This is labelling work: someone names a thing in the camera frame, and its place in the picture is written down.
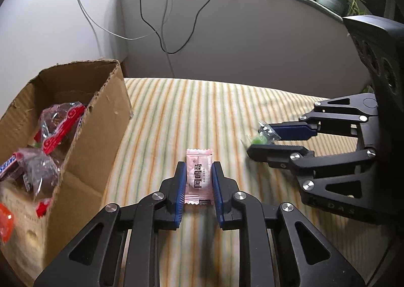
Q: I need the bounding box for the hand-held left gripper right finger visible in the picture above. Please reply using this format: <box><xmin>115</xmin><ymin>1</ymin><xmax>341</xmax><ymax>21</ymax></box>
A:
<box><xmin>211</xmin><ymin>161</ymin><xmax>367</xmax><ymax>287</ymax></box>

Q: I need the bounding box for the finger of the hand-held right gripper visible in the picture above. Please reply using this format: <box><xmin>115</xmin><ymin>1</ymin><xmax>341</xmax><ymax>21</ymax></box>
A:
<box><xmin>247</xmin><ymin>144</ymin><xmax>378</xmax><ymax>209</ymax></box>
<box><xmin>268</xmin><ymin>92</ymin><xmax>378</xmax><ymax>141</ymax></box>

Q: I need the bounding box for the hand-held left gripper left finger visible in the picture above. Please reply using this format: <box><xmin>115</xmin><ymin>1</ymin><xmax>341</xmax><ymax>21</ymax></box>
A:
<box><xmin>33</xmin><ymin>161</ymin><xmax>187</xmax><ymax>287</ymax></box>

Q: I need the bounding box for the green candy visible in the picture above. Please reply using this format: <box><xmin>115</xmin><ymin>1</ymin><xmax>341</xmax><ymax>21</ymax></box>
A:
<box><xmin>241</xmin><ymin>121</ymin><xmax>281</xmax><ymax>147</ymax></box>

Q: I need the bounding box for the pink candy packet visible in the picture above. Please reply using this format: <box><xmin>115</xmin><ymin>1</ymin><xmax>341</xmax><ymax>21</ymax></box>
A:
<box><xmin>186</xmin><ymin>148</ymin><xmax>213</xmax><ymax>205</ymax></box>

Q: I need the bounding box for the cardboard box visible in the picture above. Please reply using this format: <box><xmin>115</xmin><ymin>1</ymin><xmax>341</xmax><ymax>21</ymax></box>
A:
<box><xmin>0</xmin><ymin>58</ymin><xmax>134</xmax><ymax>279</ymax></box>

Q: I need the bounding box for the clear red-edged brownie packet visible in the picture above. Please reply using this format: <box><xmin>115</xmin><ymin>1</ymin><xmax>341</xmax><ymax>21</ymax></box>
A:
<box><xmin>17</xmin><ymin>148</ymin><xmax>60</xmax><ymax>218</ymax></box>
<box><xmin>34</xmin><ymin>102</ymin><xmax>86</xmax><ymax>155</ymax></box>

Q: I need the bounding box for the brown chocolate bar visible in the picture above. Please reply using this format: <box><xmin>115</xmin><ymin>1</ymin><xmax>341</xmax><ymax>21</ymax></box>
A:
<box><xmin>0</xmin><ymin>154</ymin><xmax>24</xmax><ymax>180</ymax></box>

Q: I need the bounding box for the striped blanket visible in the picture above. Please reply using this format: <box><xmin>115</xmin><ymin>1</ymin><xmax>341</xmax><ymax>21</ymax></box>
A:
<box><xmin>104</xmin><ymin>77</ymin><xmax>392</xmax><ymax>287</ymax></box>

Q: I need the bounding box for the orange snack packet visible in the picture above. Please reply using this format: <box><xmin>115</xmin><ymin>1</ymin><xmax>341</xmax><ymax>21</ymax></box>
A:
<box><xmin>0</xmin><ymin>204</ymin><xmax>15</xmax><ymax>245</ymax></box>

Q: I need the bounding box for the thick white cable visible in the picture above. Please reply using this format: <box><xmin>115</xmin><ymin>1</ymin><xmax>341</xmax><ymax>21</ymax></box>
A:
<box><xmin>160</xmin><ymin>0</ymin><xmax>176</xmax><ymax>78</ymax></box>

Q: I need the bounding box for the thin white cable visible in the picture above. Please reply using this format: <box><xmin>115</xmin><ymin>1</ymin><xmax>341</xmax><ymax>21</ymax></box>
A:
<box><xmin>67</xmin><ymin>0</ymin><xmax>165</xmax><ymax>60</ymax></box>

